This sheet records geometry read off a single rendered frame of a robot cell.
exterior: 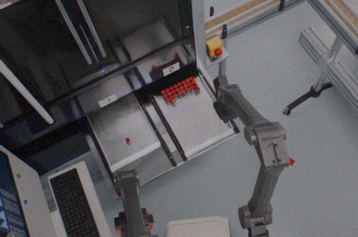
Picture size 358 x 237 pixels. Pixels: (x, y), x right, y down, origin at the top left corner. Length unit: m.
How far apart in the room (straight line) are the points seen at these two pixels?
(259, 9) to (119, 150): 1.05
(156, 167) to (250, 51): 1.58
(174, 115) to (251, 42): 1.43
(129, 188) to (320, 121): 1.95
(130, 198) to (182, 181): 1.54
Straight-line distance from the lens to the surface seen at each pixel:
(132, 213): 1.29
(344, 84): 2.62
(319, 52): 2.69
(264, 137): 1.24
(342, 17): 2.37
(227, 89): 1.57
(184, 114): 2.06
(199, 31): 1.90
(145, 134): 2.04
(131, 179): 1.44
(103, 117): 2.13
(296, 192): 2.89
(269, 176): 1.28
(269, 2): 2.33
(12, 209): 1.67
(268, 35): 3.38
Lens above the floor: 2.76
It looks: 64 degrees down
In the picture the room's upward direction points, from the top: 11 degrees counter-clockwise
